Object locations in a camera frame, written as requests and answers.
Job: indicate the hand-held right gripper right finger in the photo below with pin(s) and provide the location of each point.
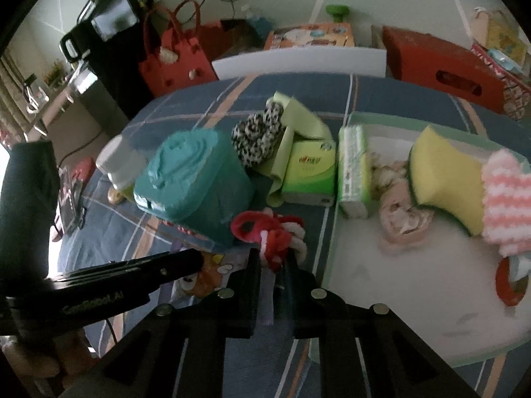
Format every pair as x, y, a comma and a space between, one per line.
298, 294

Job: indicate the pink patterned cloth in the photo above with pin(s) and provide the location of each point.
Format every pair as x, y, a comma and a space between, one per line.
398, 215

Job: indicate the beige gift bag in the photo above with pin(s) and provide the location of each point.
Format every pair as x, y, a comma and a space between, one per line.
502, 33

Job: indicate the black white spotted scrunchie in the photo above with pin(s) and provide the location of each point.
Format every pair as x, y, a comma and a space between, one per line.
257, 132

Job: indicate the green tissue pack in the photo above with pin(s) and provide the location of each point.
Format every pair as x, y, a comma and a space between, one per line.
352, 170
309, 166

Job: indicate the red white fuzzy scrunchie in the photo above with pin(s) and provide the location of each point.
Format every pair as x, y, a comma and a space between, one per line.
269, 240

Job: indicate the orange toy box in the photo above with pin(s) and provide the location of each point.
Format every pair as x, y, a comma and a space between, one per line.
309, 37

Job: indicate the light green cloth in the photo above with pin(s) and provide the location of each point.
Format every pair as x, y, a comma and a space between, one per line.
307, 122

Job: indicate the grey side table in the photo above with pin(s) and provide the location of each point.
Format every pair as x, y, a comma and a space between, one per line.
70, 128

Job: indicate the person's left hand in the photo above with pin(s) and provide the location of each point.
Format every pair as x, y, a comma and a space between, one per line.
33, 360

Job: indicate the purple cartoon packet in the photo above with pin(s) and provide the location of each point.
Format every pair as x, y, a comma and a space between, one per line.
211, 275

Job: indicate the small peach object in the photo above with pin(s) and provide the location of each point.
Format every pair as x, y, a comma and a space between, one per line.
116, 197

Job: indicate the red patterned basket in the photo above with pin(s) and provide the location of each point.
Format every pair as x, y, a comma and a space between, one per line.
516, 95

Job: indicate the red tote bag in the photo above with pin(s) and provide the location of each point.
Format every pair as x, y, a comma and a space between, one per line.
174, 62

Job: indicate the small red object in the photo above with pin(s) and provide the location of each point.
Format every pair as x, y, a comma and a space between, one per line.
83, 170

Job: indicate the light blue cloth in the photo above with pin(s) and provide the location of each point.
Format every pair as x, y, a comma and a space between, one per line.
520, 267

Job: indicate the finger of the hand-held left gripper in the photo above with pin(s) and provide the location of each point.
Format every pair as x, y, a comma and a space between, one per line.
166, 265

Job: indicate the red tape roll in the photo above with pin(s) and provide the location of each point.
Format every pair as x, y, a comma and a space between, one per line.
502, 286

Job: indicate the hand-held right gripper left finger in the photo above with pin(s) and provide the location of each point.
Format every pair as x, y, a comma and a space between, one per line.
244, 298

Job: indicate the white tray with green rim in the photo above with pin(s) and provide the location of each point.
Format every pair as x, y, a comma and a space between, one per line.
394, 298

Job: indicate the teal wet wipes pack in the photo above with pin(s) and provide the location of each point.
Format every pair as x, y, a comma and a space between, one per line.
191, 174

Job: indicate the dark plastic packet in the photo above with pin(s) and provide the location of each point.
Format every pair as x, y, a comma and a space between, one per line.
68, 199

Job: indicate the glass jar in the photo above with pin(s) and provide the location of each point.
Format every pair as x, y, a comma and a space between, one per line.
35, 93

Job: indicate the small green plant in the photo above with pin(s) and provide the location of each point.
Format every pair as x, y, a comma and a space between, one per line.
54, 74

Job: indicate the white capped green bottle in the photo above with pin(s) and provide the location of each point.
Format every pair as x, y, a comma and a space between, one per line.
120, 161

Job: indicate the white bed board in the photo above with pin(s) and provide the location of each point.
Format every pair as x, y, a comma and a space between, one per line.
298, 62

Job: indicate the red storage box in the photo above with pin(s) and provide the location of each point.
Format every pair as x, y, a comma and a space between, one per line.
435, 62

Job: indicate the pink white striped fuzzy sock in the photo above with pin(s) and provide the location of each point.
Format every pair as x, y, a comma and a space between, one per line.
506, 199

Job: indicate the black countertop appliance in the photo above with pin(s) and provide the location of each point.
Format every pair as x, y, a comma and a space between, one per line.
110, 20

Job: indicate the yellow sponge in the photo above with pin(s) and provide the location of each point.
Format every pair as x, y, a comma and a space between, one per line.
444, 174

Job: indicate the clear water bottle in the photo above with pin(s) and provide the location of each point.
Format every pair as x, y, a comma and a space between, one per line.
257, 23

